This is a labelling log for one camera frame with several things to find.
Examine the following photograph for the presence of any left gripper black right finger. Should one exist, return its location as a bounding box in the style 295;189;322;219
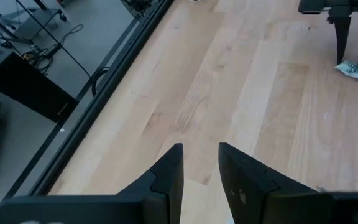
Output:
218;142;332;224

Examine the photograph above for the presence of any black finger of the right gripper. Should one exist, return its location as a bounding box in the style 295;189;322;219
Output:
327;14;352;65

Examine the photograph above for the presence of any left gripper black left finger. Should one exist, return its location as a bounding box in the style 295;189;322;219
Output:
116;142;185;224

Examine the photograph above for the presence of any black computer case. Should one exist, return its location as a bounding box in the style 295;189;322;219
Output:
0;39;80;124

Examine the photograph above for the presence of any black power strip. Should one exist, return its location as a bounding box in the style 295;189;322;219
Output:
22;43;63;63

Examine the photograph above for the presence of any grey wheeled cart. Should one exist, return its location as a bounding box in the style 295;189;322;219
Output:
0;0;68;44

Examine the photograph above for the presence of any black looped cable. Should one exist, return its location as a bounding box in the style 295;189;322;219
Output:
91;66;111;97

